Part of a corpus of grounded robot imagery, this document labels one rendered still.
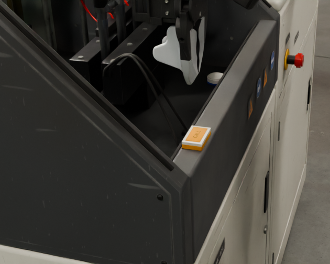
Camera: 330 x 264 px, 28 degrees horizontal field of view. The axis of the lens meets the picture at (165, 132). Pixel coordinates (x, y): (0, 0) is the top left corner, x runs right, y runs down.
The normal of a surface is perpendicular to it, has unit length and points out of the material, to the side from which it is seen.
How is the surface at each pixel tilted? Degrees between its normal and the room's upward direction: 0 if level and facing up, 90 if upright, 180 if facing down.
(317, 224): 0
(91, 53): 0
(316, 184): 0
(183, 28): 83
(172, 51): 93
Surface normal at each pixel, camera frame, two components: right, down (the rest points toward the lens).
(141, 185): -0.33, 0.48
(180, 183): 0.61, -0.55
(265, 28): -0.04, -0.87
